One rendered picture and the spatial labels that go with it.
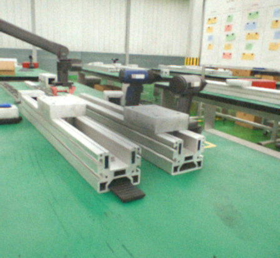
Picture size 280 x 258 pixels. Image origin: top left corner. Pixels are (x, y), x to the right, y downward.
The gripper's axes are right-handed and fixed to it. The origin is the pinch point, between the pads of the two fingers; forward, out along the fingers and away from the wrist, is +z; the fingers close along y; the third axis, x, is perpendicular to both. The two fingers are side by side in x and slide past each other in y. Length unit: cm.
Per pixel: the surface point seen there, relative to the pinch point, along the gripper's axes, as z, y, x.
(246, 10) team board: -87, 270, 97
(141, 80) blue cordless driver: -14, 16, -52
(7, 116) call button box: 0.1, -32.1, -34.4
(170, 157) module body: -1, -5, -97
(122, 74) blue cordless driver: -17, 8, -49
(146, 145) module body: -1, -5, -88
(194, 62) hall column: -11, 591, 517
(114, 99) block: -3.3, 16.1, -28.0
